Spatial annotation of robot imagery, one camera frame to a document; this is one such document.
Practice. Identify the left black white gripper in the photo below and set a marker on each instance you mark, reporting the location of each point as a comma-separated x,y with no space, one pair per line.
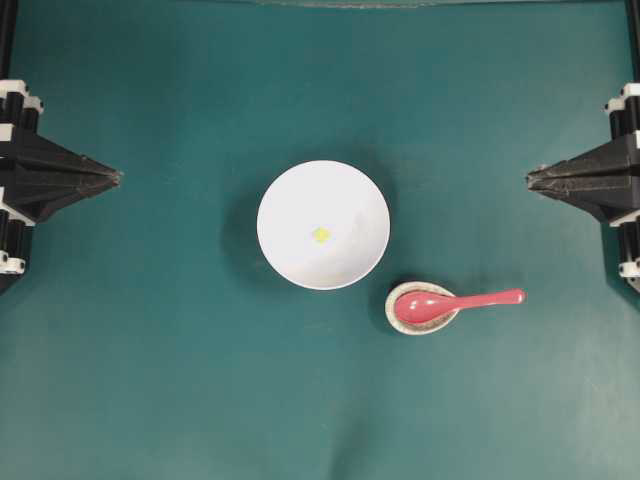
32,197

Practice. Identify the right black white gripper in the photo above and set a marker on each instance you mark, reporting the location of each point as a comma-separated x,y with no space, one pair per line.
610,201

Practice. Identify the pink plastic spoon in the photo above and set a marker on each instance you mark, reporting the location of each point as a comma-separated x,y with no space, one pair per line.
421,307

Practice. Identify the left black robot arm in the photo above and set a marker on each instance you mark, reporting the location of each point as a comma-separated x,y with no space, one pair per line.
8,25

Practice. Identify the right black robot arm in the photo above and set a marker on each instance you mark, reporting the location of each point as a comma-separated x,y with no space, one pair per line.
632,15

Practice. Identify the yellow hexagonal prism block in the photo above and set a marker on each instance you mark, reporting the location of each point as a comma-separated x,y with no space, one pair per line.
321,235

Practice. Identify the white round bowl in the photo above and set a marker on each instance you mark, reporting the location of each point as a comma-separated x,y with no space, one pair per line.
329,194

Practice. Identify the small speckled ceramic dish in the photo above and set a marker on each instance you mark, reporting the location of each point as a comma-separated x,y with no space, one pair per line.
416,329

